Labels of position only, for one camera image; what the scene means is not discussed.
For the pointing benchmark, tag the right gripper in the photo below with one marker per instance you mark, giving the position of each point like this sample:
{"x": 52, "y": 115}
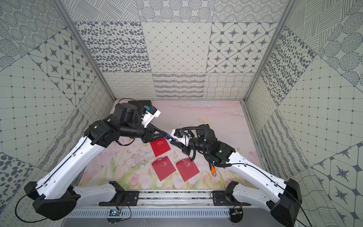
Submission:
{"x": 184, "y": 148}

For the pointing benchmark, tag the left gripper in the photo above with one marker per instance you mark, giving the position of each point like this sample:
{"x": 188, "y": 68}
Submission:
{"x": 147, "y": 134}

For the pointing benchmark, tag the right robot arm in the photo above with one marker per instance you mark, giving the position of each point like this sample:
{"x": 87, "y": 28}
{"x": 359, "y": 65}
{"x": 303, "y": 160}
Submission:
{"x": 282, "y": 198}

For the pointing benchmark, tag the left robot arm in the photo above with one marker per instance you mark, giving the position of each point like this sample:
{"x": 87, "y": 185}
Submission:
{"x": 53, "y": 195}

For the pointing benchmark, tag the red envelope bottom right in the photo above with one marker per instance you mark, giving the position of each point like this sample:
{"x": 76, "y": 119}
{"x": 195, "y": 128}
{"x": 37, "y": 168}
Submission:
{"x": 187, "y": 169}

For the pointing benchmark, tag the red envelope bottom left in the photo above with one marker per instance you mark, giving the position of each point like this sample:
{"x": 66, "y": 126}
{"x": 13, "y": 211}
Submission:
{"x": 163, "y": 167}

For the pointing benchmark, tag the black plastic case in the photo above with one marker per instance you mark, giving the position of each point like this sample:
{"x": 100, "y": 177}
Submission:
{"x": 142, "y": 103}

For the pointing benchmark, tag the orange adjustable wrench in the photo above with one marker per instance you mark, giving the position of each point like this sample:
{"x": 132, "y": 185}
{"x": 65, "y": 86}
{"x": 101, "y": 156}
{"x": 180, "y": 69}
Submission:
{"x": 213, "y": 170}

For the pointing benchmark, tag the left circuit board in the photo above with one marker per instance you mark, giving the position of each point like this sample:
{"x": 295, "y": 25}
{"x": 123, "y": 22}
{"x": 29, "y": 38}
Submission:
{"x": 114, "y": 216}

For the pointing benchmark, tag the circuit board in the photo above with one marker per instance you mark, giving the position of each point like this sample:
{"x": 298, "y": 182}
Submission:
{"x": 114, "y": 216}
{"x": 236, "y": 215}

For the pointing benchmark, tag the right circuit board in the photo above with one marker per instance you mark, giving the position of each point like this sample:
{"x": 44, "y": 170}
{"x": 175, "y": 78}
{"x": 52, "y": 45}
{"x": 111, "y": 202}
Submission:
{"x": 236, "y": 215}

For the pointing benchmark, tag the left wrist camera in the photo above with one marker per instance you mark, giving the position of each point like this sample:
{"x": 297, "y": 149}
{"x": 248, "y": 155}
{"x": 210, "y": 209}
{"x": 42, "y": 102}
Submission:
{"x": 148, "y": 114}

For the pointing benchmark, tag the aluminium mounting rail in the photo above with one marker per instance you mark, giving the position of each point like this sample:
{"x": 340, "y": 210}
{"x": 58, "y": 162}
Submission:
{"x": 181, "y": 195}

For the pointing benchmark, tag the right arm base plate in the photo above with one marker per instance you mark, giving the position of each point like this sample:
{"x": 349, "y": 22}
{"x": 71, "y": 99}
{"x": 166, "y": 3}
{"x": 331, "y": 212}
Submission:
{"x": 219, "y": 199}

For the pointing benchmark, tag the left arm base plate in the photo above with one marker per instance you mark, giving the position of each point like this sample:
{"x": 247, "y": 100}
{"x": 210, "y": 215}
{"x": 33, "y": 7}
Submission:
{"x": 130, "y": 197}

